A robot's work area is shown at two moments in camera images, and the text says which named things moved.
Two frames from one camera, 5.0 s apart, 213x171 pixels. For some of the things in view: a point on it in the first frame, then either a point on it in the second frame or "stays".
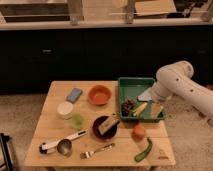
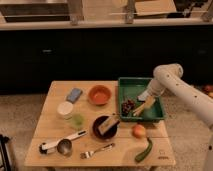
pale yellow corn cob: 139,109 stays
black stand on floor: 4,140 stays
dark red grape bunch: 126,107 stays
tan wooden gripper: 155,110 to 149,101
